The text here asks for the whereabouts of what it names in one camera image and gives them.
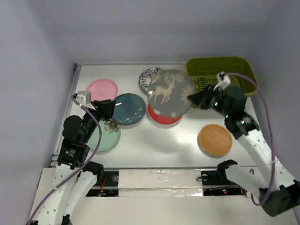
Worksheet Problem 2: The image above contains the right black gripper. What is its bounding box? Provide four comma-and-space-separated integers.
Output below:
188, 83, 232, 117

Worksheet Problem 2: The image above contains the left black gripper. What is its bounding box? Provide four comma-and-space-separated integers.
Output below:
82, 99, 116, 143

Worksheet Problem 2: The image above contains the dark teal glazed plate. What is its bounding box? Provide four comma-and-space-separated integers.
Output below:
112, 93, 146, 126

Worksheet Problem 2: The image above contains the grey reindeer plate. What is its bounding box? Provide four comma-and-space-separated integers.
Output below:
147, 69, 195, 118

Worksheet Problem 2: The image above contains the mint green flower plate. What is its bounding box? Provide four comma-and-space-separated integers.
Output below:
87, 120, 121, 152

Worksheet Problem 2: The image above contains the red teal flower plate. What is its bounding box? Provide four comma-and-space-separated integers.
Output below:
147, 104, 183, 127

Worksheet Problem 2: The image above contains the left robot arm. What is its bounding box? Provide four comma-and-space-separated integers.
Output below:
27, 95, 116, 225

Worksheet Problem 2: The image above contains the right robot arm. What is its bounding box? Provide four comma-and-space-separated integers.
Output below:
188, 85, 300, 217

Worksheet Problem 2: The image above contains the green plastic bin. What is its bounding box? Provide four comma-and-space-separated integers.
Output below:
185, 56, 258, 93

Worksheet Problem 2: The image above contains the pink plastic plate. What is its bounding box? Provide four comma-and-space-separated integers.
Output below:
86, 79, 118, 101

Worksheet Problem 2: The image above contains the orange woven round plate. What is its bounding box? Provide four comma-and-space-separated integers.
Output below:
198, 124, 233, 157

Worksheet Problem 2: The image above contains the blue floral white plate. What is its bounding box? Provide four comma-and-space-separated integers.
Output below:
138, 67, 165, 94

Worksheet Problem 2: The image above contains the silver foil covered bar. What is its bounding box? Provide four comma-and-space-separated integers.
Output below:
118, 169, 203, 197

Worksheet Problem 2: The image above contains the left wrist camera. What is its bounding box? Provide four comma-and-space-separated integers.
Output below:
74, 91, 94, 109

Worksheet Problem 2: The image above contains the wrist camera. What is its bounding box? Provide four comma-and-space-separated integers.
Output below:
74, 91, 94, 109
214, 72, 231, 90

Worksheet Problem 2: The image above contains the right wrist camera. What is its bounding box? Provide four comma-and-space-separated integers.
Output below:
214, 72, 231, 90

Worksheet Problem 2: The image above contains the aluminium table edge rail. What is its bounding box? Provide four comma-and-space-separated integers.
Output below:
48, 63, 82, 168

